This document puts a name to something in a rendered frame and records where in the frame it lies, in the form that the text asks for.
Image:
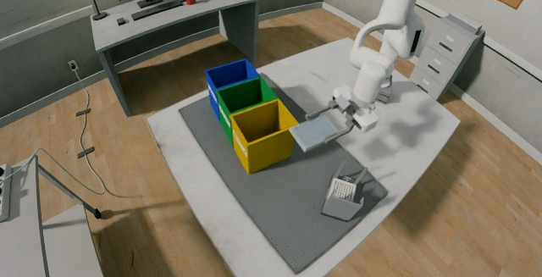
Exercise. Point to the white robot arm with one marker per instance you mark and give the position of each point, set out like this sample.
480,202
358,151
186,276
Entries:
375,66

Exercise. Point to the blue storage bin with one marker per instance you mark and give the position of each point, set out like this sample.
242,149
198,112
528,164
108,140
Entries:
224,75

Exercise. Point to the green returns bin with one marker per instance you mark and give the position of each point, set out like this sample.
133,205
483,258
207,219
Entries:
239,97

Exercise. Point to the yellow recycle bin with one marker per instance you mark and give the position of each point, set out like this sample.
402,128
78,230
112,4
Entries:
265,131

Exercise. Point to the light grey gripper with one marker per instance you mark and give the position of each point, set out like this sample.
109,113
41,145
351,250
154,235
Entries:
363,119

